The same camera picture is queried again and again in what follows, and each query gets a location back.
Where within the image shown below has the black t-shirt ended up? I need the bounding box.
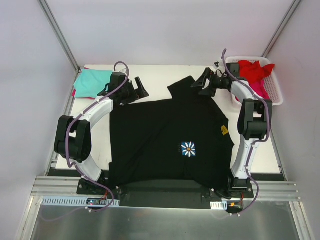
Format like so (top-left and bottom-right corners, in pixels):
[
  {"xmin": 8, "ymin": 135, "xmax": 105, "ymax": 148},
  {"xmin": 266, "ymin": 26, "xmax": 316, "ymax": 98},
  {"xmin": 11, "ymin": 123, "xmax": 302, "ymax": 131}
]
[{"xmin": 107, "ymin": 76, "xmax": 234, "ymax": 190}]

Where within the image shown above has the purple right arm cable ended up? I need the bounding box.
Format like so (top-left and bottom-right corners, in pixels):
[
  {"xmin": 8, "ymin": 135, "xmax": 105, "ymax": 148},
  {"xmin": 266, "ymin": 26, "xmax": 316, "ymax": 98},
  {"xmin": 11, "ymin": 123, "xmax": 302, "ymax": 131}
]
[{"xmin": 221, "ymin": 48, "xmax": 273, "ymax": 213}]

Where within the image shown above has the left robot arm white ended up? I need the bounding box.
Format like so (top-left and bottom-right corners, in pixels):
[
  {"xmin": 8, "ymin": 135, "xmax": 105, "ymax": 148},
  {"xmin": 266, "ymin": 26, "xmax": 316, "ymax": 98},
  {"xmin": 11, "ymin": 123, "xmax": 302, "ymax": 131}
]
[{"xmin": 54, "ymin": 71, "xmax": 149, "ymax": 195}]

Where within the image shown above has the magenta t-shirt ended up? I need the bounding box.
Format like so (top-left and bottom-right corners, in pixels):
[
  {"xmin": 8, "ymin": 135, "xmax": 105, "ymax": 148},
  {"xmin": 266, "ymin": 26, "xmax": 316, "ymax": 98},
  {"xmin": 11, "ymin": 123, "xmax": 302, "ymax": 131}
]
[{"xmin": 250, "ymin": 79, "xmax": 270, "ymax": 100}]

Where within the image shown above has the left aluminium frame post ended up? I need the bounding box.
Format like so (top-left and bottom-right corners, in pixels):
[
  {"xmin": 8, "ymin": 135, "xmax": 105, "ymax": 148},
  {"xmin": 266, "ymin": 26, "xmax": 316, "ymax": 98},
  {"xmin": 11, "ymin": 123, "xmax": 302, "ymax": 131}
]
[{"xmin": 38, "ymin": 0, "xmax": 81, "ymax": 72}]

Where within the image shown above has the white plastic basket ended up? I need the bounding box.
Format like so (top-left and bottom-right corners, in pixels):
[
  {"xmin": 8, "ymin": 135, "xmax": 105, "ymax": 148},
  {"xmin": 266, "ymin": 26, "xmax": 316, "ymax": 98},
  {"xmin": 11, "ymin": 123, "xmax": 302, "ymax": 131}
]
[{"xmin": 225, "ymin": 56, "xmax": 283, "ymax": 106}]

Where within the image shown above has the folded teal t-shirt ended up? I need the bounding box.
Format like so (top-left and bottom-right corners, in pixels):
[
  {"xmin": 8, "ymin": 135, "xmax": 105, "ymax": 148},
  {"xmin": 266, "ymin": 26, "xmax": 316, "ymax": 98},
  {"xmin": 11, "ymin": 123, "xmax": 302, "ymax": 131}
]
[{"xmin": 83, "ymin": 68, "xmax": 113, "ymax": 99}]

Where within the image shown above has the red t-shirt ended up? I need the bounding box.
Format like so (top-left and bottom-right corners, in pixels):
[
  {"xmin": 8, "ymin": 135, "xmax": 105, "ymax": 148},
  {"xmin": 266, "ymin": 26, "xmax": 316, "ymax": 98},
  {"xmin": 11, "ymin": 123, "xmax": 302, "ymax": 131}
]
[{"xmin": 238, "ymin": 60, "xmax": 275, "ymax": 84}]

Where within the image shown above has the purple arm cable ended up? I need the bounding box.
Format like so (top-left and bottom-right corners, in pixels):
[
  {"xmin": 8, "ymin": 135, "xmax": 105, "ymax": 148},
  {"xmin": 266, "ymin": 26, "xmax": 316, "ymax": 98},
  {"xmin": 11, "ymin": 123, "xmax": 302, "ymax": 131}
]
[
  {"xmin": 221, "ymin": 48, "xmax": 273, "ymax": 213},
  {"xmin": 66, "ymin": 61, "xmax": 131, "ymax": 208}
]

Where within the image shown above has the aluminium frame post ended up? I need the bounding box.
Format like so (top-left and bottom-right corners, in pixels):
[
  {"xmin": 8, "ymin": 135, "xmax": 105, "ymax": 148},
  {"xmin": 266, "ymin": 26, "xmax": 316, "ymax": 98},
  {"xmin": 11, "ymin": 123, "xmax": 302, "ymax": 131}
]
[
  {"xmin": 38, "ymin": 0, "xmax": 81, "ymax": 72},
  {"xmin": 261, "ymin": 0, "xmax": 303, "ymax": 58}
]

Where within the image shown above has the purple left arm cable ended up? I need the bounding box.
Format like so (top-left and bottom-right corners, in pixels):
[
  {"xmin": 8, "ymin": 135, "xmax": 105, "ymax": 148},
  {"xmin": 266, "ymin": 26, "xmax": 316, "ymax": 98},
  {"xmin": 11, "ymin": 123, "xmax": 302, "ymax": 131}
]
[{"xmin": 66, "ymin": 61, "xmax": 131, "ymax": 208}]

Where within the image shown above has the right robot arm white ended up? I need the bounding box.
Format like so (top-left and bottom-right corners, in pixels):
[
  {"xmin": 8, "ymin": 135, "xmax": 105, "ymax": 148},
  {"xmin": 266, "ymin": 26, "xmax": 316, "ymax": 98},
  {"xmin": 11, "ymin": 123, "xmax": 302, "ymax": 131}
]
[{"xmin": 191, "ymin": 67, "xmax": 273, "ymax": 198}]

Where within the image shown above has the right aluminium frame post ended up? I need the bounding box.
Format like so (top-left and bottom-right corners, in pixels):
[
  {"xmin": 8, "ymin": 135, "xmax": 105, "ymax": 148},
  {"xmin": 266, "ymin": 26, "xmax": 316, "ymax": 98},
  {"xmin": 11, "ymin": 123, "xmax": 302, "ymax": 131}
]
[{"xmin": 261, "ymin": 0, "xmax": 303, "ymax": 58}]

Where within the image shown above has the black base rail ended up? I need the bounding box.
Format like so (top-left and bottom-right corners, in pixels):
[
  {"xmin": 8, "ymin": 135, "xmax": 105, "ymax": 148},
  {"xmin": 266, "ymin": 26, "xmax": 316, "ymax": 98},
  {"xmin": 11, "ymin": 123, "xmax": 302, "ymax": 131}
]
[{"xmin": 47, "ymin": 172, "xmax": 276, "ymax": 210}]

